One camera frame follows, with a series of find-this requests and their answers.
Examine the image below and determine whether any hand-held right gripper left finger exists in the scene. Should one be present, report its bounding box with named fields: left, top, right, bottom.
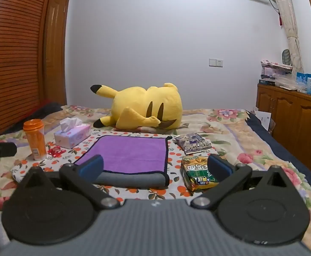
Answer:
left=18, top=154, right=120, bottom=211

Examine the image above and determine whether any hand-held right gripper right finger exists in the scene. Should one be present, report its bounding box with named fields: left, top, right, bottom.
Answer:
left=191, top=154, right=294, bottom=211

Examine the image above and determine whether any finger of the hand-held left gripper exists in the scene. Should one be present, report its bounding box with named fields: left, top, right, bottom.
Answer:
left=0, top=142, right=18, bottom=169

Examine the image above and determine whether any purple grey microfiber towel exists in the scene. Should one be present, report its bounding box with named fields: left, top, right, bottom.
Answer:
left=74, top=135, right=173, bottom=187

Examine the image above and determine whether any green snack packet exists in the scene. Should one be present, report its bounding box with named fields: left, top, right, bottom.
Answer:
left=181, top=155, right=220, bottom=192

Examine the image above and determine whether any purple snack packet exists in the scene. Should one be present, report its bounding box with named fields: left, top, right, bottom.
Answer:
left=174, top=133, right=212, bottom=155

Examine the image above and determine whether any orange plastic bottle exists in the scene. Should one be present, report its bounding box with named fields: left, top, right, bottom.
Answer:
left=23, top=119, right=48, bottom=161

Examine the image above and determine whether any pink tissue box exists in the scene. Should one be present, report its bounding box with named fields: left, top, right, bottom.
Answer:
left=54, top=118, right=91, bottom=149

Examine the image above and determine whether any red wrapper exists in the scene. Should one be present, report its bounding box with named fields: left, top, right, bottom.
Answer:
left=47, top=147, right=66, bottom=157

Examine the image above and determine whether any orange fruit print mat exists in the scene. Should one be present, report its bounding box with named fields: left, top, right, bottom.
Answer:
left=11, top=131, right=226, bottom=201

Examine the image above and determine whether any white cardboard box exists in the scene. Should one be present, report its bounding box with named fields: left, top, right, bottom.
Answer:
left=251, top=107, right=276, bottom=135

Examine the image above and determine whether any dark blue blanket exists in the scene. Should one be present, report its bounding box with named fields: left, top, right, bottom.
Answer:
left=245, top=110, right=311, bottom=214

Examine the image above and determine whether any yellow plush toy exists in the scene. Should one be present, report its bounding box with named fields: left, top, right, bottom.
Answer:
left=90, top=83, right=183, bottom=130

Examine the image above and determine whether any wooden cabinet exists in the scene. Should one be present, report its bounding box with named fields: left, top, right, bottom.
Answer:
left=256, top=83, right=311, bottom=178

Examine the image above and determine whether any louvred wooden wardrobe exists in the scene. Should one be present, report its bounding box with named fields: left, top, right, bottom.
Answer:
left=0, top=0, right=57, bottom=137

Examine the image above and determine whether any clear plastic bag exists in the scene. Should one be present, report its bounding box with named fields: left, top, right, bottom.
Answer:
left=275, top=73, right=306, bottom=90

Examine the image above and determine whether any wooden door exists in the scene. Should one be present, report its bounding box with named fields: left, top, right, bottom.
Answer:
left=44, top=0, right=71, bottom=105

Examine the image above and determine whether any blue white box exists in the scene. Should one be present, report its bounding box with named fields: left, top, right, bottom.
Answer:
left=296, top=72, right=311, bottom=94

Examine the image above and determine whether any small grey fan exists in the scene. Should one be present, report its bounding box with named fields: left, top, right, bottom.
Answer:
left=282, top=49, right=292, bottom=66

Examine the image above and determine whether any floral beige curtain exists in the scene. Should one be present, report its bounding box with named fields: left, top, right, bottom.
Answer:
left=267, top=0, right=304, bottom=73

